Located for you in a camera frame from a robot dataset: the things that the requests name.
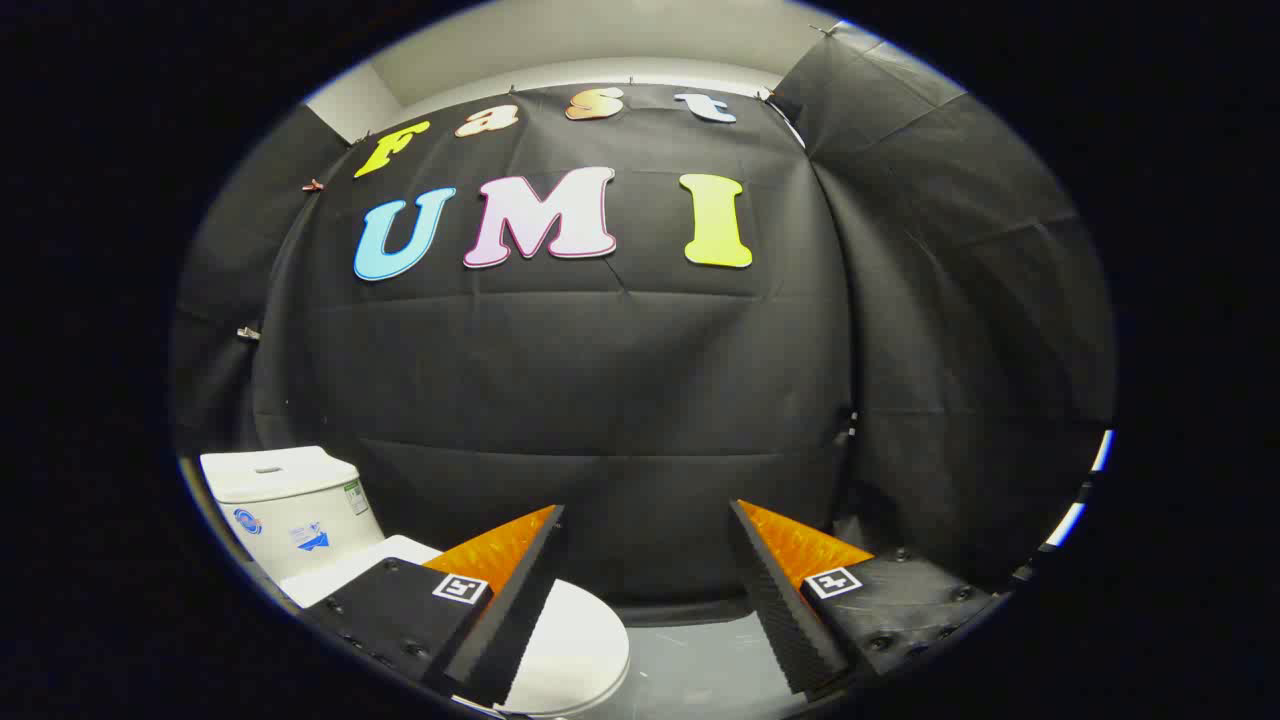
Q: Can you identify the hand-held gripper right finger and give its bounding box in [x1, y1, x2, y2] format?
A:
[729, 499, 997, 697]

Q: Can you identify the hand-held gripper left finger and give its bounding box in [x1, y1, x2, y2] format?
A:
[300, 505, 567, 708]

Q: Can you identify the black backdrop cloth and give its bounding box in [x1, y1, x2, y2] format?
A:
[170, 20, 1116, 626]

